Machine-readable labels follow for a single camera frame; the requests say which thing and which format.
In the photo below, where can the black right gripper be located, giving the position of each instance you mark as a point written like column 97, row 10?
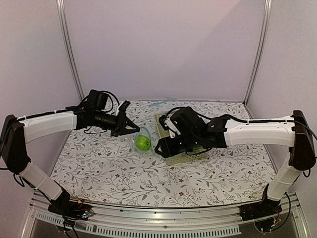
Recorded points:
column 167, row 150

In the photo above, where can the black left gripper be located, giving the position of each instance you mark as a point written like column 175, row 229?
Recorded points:
column 120, row 129

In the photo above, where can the light green perforated plastic basket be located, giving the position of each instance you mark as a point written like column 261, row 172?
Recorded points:
column 197, row 153

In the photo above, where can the clear blue zip top bag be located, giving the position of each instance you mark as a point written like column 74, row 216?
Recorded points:
column 131, row 143

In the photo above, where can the green apple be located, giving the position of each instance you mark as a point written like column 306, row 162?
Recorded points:
column 143, row 143

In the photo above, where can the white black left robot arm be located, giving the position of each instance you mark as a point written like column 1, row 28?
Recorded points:
column 17, row 132

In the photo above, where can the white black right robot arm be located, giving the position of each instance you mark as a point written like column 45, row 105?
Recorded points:
column 189, row 129

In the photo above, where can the spare clear blue zip bag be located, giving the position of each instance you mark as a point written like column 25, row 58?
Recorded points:
column 159, row 103

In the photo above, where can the floral patterned table mat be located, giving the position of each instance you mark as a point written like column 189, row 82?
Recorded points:
column 98, row 167

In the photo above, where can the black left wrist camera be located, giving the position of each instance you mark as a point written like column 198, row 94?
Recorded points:
column 122, row 107

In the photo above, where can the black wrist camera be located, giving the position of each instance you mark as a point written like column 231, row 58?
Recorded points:
column 166, row 123
column 122, row 107

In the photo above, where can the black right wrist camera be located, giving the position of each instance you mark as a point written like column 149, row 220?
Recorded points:
column 166, row 123

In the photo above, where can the aluminium front rail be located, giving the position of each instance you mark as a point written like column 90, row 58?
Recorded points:
column 119, row 221

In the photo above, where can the left aluminium frame post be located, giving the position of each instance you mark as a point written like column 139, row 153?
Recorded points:
column 68, row 47

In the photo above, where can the aluminium frame post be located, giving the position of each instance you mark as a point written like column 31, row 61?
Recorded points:
column 68, row 47
column 259, row 52

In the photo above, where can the right aluminium frame post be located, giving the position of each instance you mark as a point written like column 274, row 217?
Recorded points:
column 259, row 52

